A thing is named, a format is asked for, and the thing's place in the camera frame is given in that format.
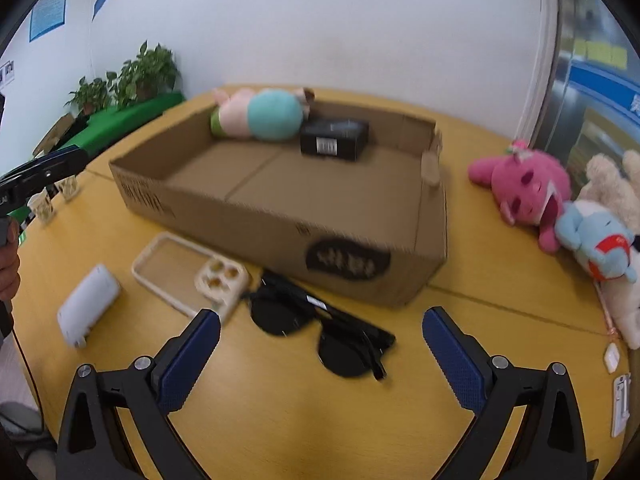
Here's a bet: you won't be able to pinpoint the blue framed wall poster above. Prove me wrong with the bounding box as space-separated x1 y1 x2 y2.
28 0 68 43

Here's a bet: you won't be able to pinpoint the black cable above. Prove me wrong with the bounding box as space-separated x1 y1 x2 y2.
0 300 51 436

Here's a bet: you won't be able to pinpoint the cream plush toy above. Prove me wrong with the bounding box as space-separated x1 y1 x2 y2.
575 149 640 350

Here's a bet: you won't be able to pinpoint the light blue plush toy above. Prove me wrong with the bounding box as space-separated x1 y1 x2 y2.
554 200 638 283

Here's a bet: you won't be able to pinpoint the pink and teal plush pig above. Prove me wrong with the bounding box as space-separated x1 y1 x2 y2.
209 87 316 142

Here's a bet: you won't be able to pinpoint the small potted green plant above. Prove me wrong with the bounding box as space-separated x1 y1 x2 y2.
65 76 113 115

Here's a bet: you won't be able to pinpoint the white power bank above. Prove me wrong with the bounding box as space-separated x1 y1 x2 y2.
56 263 122 348

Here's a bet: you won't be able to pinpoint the large potted green plant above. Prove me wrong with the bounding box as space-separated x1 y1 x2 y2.
107 41 181 110

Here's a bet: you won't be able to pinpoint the brown cardboard box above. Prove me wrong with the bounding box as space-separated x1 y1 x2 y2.
109 91 448 309

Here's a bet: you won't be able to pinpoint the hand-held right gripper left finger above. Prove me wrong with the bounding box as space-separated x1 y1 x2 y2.
56 308 222 480

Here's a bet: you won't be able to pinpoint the cream phone case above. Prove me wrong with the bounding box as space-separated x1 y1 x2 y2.
131 232 249 322

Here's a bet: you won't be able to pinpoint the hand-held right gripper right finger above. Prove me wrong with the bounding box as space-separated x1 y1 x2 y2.
421 306 587 480

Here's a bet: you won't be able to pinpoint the small brown carton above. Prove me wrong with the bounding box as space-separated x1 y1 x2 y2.
32 112 76 156

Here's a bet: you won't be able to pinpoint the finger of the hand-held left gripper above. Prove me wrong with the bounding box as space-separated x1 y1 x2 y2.
0 145 88 206

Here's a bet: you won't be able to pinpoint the person's left hand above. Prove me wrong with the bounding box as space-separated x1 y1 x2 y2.
0 246 21 302

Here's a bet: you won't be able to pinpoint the pink plush toy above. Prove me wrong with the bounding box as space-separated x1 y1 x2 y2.
468 140 572 253

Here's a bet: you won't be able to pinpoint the black box with white label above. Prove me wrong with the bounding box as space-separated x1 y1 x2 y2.
300 118 370 162

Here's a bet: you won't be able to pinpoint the wooden desktop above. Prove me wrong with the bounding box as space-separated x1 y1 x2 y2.
15 82 632 480

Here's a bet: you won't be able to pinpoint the black sunglasses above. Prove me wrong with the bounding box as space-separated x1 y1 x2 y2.
241 270 397 382

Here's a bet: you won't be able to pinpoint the glass door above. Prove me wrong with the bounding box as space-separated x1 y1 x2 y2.
530 0 640 161

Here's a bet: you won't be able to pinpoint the green table cloth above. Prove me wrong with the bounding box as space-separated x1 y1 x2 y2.
60 91 186 166

